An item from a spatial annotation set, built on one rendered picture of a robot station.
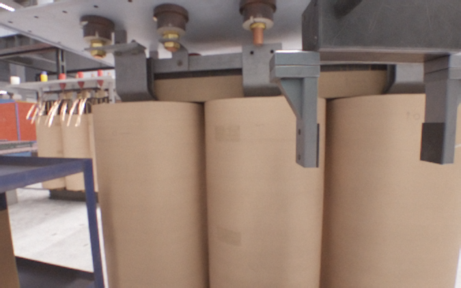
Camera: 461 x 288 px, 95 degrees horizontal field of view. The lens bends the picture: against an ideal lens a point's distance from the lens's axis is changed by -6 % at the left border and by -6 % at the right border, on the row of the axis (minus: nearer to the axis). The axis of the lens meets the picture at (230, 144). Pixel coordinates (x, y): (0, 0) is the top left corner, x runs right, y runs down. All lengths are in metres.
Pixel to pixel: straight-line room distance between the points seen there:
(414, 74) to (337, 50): 0.61
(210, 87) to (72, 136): 2.63
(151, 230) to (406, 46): 0.80
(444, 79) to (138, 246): 0.87
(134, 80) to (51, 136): 2.81
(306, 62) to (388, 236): 0.68
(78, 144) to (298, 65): 3.16
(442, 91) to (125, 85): 0.80
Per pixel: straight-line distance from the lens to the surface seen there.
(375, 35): 0.23
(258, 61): 0.73
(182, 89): 0.87
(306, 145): 0.21
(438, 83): 0.29
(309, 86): 0.21
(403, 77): 0.81
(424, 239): 0.87
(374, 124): 0.74
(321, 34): 0.21
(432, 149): 0.29
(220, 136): 0.70
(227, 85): 0.82
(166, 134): 0.76
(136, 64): 0.85
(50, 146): 3.59
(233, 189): 0.70
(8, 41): 15.46
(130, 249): 0.92
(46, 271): 1.05
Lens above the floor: 1.00
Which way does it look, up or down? 5 degrees down
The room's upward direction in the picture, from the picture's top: 1 degrees counter-clockwise
